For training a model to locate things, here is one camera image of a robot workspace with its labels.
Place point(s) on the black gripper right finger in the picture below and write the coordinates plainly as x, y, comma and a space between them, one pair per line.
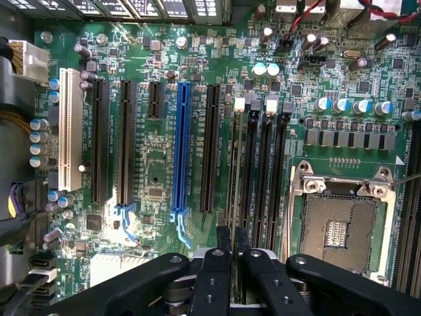
269, 289

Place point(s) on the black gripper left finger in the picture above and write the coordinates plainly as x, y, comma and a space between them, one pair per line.
213, 283

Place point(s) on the RAM module in slot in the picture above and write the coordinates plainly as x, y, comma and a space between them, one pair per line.
231, 171

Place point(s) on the RAM slot with black latch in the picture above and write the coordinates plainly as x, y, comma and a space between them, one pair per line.
279, 171
250, 164

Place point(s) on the RAM slot with white latch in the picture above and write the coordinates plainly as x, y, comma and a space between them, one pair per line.
266, 164

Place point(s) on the long black expansion slot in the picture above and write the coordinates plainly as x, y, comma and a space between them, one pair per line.
210, 148
99, 141
126, 141

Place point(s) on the blue expansion slot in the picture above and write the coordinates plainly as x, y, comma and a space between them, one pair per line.
182, 148

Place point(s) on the black RAM slot bank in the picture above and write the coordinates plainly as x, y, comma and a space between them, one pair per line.
411, 224

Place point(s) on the short black expansion slot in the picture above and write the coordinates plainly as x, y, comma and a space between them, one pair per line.
155, 100

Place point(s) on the white PCI expansion slot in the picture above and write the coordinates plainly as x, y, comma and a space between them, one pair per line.
69, 131

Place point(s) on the silver CPU socket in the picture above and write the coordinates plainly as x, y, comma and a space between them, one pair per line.
338, 224

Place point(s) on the green PC motherboard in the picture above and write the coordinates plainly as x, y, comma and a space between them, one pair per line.
154, 158

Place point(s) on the thin metal locking lever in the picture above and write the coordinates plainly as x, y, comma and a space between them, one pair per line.
408, 177

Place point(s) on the silver blue-top capacitor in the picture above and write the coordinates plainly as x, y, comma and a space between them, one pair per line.
273, 70
260, 70
361, 107
323, 104
341, 105
383, 108

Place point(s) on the white power connector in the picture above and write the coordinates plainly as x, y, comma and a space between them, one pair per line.
31, 61

